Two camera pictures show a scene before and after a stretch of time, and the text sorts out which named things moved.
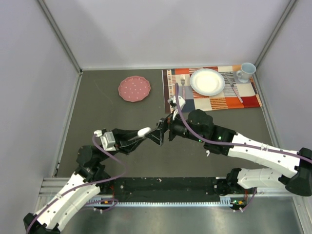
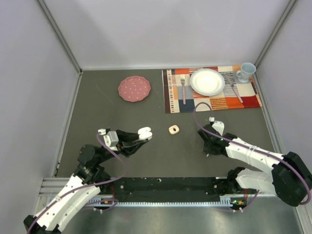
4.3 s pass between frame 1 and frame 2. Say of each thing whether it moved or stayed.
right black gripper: moved
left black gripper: stayed
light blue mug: stayed
